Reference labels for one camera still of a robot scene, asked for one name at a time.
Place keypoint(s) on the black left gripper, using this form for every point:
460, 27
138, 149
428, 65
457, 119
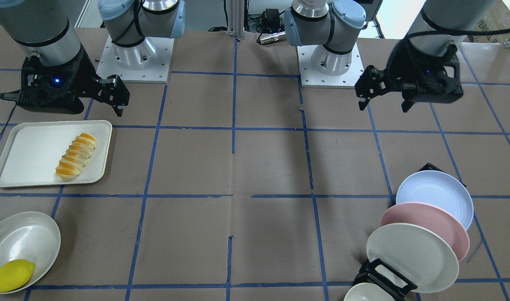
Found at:
398, 72

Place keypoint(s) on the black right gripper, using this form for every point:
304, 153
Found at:
86, 72

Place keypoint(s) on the striped orange bread roll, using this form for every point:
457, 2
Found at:
76, 156

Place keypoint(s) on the light blue plate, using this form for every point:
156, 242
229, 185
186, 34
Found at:
441, 190

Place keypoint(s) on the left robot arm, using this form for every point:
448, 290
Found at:
429, 25

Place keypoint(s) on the pink plate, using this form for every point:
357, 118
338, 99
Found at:
434, 219

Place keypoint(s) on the white round plate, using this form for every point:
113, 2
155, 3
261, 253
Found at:
31, 236

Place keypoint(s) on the cream plate in rack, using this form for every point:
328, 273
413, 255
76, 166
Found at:
417, 253

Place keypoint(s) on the white rectangular tray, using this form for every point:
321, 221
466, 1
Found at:
34, 149

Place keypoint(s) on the silver flashlight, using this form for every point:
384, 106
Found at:
272, 38

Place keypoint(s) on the cardboard box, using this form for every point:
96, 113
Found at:
498, 17

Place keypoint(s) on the black power adapter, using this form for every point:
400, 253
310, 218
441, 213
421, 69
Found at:
270, 15

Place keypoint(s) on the black dish rack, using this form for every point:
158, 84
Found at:
380, 273

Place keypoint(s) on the cream bowl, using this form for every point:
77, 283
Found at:
367, 292

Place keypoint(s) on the yellow lemon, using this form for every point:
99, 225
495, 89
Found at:
15, 274

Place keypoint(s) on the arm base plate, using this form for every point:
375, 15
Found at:
154, 67
309, 71

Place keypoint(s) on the aluminium frame post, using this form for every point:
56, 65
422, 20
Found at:
236, 16

